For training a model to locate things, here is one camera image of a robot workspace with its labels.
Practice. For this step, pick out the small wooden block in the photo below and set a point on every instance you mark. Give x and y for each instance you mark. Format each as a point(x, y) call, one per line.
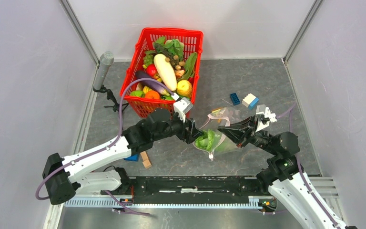
point(147, 164)
point(144, 156)

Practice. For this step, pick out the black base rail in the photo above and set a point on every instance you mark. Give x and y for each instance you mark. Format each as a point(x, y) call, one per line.
point(191, 189)

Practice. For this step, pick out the green romaine lettuce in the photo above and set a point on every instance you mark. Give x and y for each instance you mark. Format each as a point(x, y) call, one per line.
point(216, 142)

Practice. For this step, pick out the green leafy vegetable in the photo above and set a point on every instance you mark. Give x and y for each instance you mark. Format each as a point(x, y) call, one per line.
point(171, 47)

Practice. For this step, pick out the green grapes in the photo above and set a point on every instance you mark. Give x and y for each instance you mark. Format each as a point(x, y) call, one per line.
point(148, 60)

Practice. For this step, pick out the yellow lemon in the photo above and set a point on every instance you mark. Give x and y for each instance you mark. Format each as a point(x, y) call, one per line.
point(184, 88)

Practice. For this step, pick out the purple eggplant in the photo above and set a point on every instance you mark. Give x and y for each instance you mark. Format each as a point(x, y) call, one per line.
point(147, 80)

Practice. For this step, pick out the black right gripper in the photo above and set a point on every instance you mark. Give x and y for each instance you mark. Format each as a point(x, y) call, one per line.
point(240, 136)

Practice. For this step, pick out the clear zip top bag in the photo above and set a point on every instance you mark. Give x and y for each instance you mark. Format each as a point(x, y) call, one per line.
point(225, 117)

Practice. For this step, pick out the green apple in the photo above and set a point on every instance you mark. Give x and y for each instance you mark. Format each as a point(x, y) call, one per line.
point(138, 93)

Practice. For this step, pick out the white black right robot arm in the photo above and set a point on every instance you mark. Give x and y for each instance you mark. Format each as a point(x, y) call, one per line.
point(284, 178)

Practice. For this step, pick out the brown mushroom bunch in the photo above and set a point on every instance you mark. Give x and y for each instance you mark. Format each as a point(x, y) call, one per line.
point(178, 66)

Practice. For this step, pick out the blue green stacked blocks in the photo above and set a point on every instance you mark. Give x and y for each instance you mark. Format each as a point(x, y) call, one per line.
point(134, 158)

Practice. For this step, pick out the orange fruit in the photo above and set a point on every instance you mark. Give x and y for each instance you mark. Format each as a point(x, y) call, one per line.
point(152, 95)

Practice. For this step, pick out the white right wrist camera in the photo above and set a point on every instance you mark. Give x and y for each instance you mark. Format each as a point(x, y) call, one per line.
point(264, 117)

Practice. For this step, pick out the grey microphone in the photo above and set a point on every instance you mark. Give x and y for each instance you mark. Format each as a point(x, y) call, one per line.
point(106, 61)

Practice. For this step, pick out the red plastic basket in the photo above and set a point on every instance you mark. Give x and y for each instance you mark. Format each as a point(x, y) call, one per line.
point(193, 40)

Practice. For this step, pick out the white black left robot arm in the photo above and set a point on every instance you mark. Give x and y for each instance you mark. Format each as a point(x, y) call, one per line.
point(64, 176)

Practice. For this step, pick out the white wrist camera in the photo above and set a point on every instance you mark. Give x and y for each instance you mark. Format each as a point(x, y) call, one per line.
point(264, 117)
point(181, 106)

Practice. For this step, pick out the white radish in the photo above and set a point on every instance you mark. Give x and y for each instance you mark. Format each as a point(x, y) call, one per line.
point(165, 71)

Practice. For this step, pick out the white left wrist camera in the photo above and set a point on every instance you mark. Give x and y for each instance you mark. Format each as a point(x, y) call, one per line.
point(181, 106)

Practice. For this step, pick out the white blue toy block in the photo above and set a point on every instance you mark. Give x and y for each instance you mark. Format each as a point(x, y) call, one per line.
point(250, 101)

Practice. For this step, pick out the dark blue toy block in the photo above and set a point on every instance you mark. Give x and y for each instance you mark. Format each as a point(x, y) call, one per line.
point(234, 99)

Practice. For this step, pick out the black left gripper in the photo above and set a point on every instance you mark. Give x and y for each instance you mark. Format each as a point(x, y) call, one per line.
point(190, 135)

